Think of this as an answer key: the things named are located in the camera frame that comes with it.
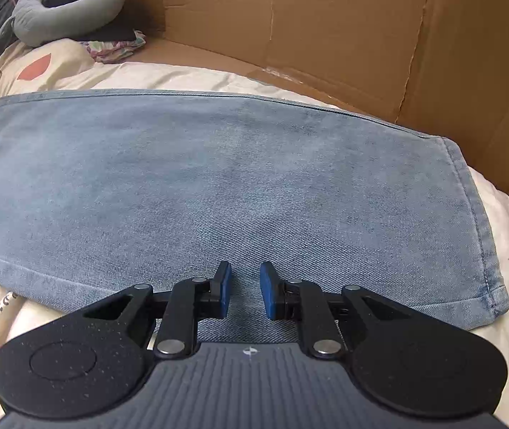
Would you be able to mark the light blue jeans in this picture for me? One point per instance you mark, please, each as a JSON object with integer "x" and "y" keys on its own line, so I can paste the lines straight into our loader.
{"x": 236, "y": 178}

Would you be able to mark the floral patterned cloth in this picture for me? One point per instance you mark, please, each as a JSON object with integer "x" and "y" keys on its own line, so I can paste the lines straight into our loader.
{"x": 116, "y": 49}

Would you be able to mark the grey neck pillow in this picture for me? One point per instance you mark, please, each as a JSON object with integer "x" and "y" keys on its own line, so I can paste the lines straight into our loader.
{"x": 31, "y": 22}

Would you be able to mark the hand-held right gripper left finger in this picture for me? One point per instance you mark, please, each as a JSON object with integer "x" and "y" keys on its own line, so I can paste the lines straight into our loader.
{"x": 224, "y": 288}

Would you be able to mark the cream bear print blanket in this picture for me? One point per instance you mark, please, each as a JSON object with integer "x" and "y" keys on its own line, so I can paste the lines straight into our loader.
{"x": 504, "y": 366}

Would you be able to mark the flattened brown cardboard sheet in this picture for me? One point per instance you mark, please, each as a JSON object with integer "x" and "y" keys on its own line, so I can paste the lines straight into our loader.
{"x": 325, "y": 31}

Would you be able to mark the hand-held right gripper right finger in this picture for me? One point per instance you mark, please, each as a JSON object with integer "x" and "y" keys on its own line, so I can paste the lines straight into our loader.
{"x": 267, "y": 290}

